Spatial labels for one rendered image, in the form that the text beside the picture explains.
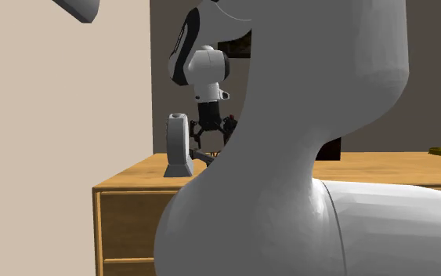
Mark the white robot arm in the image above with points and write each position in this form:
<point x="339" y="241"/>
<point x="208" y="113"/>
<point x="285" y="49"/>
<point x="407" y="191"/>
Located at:
<point x="304" y="114"/>

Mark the grey slanted block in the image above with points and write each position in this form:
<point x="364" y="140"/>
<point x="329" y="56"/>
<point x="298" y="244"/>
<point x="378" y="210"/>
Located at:
<point x="80" y="8"/>

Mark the grey upright appliance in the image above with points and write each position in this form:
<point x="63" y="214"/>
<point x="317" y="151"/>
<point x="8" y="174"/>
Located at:
<point x="177" y="145"/>

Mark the black box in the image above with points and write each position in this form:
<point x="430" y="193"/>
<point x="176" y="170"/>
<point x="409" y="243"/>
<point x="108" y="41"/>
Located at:
<point x="330" y="151"/>

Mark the wooden chest of drawers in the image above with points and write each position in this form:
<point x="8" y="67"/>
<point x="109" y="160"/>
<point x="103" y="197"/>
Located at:
<point x="132" y="225"/>

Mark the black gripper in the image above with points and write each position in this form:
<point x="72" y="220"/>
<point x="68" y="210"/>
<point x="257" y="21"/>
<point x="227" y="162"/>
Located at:
<point x="209" y="112"/>

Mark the dark wall picture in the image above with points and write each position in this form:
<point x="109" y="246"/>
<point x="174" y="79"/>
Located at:
<point x="237" y="46"/>

